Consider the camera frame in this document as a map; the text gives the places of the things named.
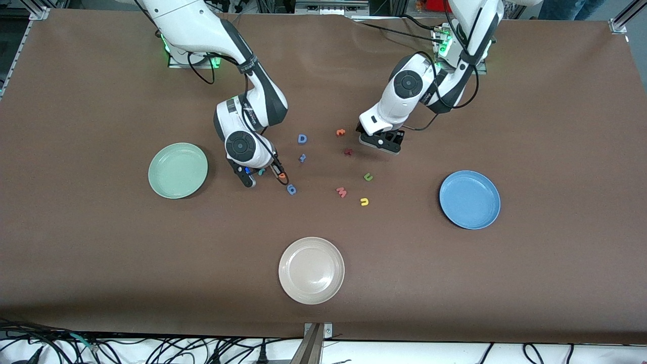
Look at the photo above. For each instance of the person in blue jeans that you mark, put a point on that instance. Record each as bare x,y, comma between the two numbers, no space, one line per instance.
566,7

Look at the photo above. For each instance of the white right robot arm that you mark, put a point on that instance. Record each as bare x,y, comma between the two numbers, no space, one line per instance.
192,25

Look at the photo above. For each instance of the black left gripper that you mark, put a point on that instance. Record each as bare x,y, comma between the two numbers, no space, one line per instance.
398,137

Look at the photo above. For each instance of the green foam letter u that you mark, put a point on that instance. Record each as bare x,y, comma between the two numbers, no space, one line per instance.
365,177

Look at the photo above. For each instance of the pale green plate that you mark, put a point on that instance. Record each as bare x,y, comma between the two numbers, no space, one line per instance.
177,172

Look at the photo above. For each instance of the black power plug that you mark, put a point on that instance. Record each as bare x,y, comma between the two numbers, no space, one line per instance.
262,356

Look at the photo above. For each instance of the pink foam letter w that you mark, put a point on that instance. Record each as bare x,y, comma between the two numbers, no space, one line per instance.
341,192

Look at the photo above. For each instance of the blue foam letter D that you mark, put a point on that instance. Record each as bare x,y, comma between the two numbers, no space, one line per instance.
299,139

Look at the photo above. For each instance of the silver aluminium frame profile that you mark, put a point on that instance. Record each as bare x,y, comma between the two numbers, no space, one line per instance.
39,13
627,17

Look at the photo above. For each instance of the blue foam letter g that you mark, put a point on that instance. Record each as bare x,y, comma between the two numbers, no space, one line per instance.
289,189

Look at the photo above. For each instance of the beige plate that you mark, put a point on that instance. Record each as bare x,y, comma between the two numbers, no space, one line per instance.
311,270

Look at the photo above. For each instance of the red box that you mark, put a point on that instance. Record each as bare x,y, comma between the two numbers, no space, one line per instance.
432,5

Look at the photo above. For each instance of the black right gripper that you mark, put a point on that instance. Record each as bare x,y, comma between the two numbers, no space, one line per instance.
275,168

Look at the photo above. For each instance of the blue plate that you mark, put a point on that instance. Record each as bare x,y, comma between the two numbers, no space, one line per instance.
470,199

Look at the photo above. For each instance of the silver metal bracket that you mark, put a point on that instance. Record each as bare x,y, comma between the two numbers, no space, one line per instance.
313,344

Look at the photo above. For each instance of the grey metal rack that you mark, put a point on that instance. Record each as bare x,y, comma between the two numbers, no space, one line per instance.
331,6

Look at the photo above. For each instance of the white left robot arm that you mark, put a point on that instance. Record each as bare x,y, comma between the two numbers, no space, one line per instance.
404,96

